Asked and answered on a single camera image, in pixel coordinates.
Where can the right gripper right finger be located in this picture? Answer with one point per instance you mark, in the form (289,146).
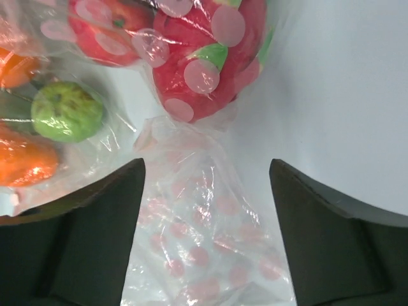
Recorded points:
(340,251)

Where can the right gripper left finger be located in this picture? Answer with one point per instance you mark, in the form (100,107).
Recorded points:
(74,250)

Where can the clear pink zip bag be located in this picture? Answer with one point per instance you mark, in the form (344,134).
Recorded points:
(197,239)

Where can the fake orange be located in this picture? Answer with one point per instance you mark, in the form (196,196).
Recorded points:
(24,160)
(17,70)

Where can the orange zip fruit bag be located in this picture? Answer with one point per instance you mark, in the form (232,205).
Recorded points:
(80,164)

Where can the fake green guava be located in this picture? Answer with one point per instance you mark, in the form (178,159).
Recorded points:
(64,111)

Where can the pink dotted zip bag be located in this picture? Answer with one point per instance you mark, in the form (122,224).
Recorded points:
(202,54)

